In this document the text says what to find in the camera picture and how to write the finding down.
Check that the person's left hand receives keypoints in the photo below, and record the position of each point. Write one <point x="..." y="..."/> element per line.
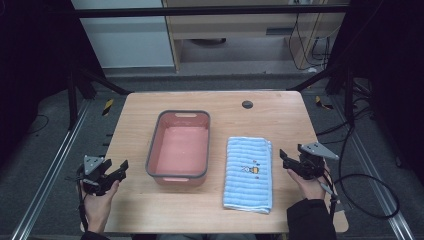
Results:
<point x="98" y="206"/>

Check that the pink basin with grey rim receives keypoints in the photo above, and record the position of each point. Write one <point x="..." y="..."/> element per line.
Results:
<point x="181" y="150"/>

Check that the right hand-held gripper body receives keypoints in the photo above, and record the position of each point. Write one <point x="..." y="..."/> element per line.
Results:
<point x="311" y="163"/>

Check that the blue striped towel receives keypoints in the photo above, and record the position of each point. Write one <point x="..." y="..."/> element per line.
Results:
<point x="246" y="190"/>

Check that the white cabinet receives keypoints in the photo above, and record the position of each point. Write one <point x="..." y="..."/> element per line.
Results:
<point x="126" y="43"/>

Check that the person's right hand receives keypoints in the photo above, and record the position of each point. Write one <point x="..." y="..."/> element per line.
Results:
<point x="310" y="188"/>

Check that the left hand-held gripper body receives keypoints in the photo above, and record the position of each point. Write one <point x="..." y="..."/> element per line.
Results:
<point x="95" y="185"/>

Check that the black horizontal metal bar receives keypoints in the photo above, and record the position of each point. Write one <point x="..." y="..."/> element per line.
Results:
<point x="200" y="12"/>

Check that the aluminium floor rail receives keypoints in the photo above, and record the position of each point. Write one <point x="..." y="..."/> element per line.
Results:
<point x="376" y="186"/>
<point x="50" y="173"/>

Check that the light wooden desk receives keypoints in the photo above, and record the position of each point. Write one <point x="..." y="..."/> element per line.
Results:
<point x="233" y="26"/>

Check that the black metal stand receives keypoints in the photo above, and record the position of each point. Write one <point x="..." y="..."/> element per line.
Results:
<point x="72" y="100"/>
<point x="348" y="96"/>

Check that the yellow black tape marker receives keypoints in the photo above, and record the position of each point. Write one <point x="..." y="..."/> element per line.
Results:
<point x="107" y="107"/>
<point x="320" y="102"/>

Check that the black curtain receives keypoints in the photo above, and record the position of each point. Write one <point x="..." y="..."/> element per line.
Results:
<point x="33" y="66"/>
<point x="393" y="66"/>

